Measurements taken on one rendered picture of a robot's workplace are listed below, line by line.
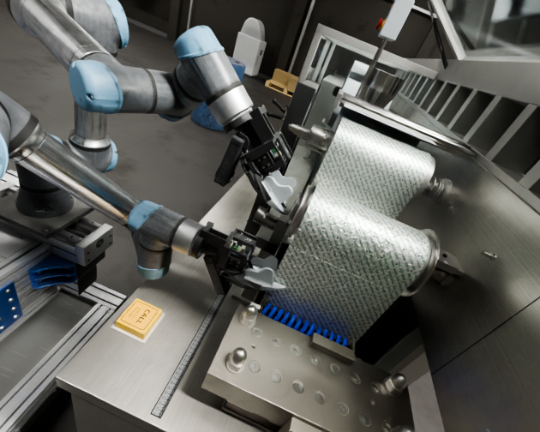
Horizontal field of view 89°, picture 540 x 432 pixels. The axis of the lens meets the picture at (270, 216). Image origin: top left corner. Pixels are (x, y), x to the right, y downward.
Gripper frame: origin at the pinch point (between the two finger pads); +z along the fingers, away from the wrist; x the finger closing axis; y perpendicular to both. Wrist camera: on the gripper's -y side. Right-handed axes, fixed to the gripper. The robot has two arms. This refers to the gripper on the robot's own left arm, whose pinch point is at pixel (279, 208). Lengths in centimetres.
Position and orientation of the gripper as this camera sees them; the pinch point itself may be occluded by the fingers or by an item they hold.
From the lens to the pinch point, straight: 59.4
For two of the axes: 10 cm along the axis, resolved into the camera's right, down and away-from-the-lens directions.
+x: 2.5, -4.9, 8.4
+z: 5.0, 8.1, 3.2
